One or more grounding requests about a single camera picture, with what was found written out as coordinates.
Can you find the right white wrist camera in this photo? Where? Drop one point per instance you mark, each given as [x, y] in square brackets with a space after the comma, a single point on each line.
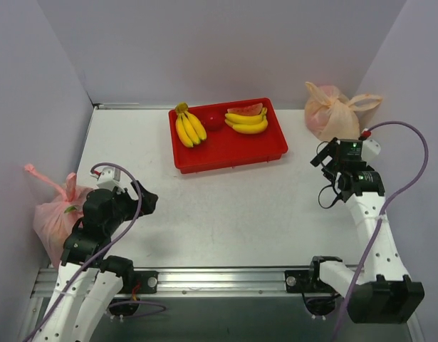
[370, 147]

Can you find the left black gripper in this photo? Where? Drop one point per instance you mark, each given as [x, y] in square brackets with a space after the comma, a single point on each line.
[134, 204]

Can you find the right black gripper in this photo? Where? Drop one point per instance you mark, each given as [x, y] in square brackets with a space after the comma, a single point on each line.
[330, 157]

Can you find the pink plastic bag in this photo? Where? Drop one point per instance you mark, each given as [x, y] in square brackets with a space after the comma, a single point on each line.
[53, 221]

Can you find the orange plastic bag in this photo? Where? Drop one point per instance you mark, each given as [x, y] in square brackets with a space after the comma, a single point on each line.
[329, 114]

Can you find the red plastic tray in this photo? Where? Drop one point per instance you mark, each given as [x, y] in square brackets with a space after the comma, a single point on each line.
[225, 147]

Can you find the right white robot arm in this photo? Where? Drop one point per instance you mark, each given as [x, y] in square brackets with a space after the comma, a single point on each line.
[383, 292]

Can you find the aluminium mounting rail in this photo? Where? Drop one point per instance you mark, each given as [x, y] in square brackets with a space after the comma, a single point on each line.
[158, 283]

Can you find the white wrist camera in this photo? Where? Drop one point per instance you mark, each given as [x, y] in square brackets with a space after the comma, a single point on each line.
[108, 178]
[370, 147]

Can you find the dark red apple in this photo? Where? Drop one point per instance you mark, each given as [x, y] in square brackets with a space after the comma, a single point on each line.
[213, 121]

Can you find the yellow banana bunch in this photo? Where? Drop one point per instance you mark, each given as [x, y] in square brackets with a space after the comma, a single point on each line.
[248, 125]
[189, 129]

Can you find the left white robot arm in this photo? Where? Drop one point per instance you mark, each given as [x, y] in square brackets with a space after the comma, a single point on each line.
[88, 279]

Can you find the right yellow banana bunch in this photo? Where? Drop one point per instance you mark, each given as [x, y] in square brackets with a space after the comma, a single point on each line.
[248, 125]

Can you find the left yellow banana bunch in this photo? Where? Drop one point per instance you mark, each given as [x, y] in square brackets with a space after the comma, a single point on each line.
[189, 129]

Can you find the watermelon slice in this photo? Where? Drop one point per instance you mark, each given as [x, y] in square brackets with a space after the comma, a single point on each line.
[249, 110]

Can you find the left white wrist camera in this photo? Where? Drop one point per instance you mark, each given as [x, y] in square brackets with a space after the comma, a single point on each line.
[108, 178]

